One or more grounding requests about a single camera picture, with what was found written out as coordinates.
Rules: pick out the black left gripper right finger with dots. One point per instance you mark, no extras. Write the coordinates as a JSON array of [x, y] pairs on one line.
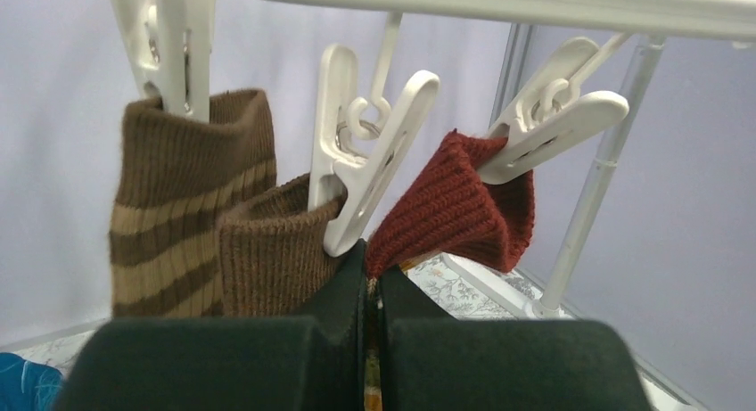
[[432, 361]]

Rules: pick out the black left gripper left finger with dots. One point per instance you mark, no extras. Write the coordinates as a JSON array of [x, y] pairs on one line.
[[309, 360]]

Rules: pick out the brown striped sock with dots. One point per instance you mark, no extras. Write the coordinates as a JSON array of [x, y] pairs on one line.
[[178, 175], [271, 252]]

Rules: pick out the red cuff multicolour sock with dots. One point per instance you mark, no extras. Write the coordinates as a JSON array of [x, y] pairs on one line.
[[448, 208]]

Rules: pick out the floral patterned table mat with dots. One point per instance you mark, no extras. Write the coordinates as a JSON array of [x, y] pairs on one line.
[[466, 290]]

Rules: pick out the blue patterned cloth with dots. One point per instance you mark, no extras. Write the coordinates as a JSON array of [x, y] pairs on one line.
[[26, 385]]

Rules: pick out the silver white drying rack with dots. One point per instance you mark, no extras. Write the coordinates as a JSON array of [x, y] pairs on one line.
[[551, 116]]

